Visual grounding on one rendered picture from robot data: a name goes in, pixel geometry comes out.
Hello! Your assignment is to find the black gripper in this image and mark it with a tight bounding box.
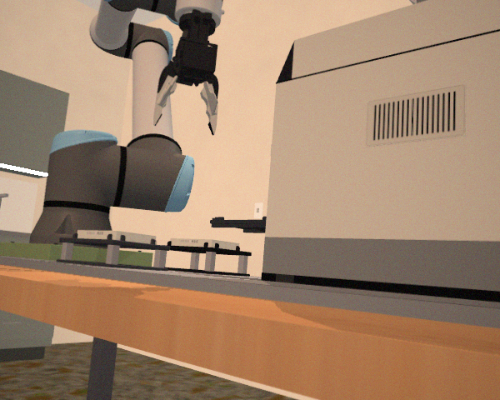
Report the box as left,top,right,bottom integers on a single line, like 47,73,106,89
153,9,219,135

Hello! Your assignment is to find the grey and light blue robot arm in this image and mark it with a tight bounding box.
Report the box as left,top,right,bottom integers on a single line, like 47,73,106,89
29,0,225,245

